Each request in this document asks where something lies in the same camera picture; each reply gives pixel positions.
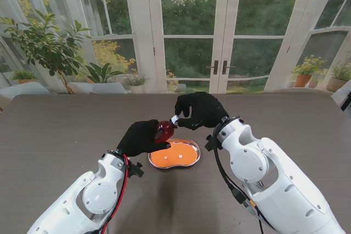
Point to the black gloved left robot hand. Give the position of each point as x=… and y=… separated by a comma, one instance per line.
x=138, y=138

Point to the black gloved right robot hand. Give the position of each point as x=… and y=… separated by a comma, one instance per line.
x=205, y=110

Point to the red transparent sample bottle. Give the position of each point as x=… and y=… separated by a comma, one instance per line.
x=164, y=131

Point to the white ribbed bottle cap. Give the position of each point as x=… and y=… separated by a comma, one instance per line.
x=174, y=120

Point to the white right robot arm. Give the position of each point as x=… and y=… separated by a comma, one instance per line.
x=274, y=176

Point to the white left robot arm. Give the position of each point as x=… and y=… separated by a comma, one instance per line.
x=68, y=209

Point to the orange tray liner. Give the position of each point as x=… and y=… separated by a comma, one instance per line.
x=175, y=149

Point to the steel kidney-shaped tray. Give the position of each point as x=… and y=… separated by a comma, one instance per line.
x=199, y=153

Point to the printed garden window backdrop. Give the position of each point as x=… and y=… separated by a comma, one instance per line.
x=189, y=12

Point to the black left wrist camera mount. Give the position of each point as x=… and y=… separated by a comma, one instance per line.
x=136, y=169

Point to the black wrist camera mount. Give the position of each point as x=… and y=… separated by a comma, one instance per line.
x=211, y=143
x=136, y=169

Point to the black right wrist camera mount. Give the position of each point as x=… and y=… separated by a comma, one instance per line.
x=211, y=143

